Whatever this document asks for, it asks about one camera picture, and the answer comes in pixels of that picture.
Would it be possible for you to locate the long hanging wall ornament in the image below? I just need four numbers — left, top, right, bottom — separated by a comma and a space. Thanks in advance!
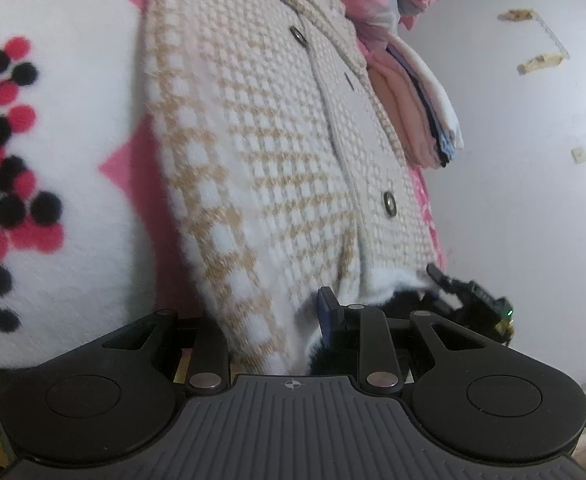
517, 52, 567, 77

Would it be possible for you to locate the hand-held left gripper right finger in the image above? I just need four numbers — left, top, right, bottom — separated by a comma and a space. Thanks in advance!
319, 286, 492, 395

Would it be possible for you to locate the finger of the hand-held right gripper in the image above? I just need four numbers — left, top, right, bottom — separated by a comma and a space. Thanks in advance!
426, 264, 467, 307

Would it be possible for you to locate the light blue folded cloth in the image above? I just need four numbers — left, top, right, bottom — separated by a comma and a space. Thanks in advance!
435, 122, 458, 158

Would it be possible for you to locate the navy folded cloth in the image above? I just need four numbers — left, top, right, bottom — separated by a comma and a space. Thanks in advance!
387, 42, 454, 168

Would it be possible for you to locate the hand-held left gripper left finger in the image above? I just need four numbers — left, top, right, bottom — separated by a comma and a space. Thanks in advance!
103, 309, 232, 395

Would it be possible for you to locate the white folded cloth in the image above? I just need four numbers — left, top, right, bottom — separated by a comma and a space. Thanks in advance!
388, 34, 467, 152

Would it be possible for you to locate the white wall hook rail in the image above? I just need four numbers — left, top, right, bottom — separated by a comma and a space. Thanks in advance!
534, 11, 570, 57

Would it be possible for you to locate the short hanging wall ornament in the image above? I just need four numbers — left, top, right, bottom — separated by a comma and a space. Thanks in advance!
497, 7, 534, 23

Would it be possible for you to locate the beige white houndstooth knit cardigan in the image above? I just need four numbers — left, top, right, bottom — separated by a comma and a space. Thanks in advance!
138, 0, 444, 376

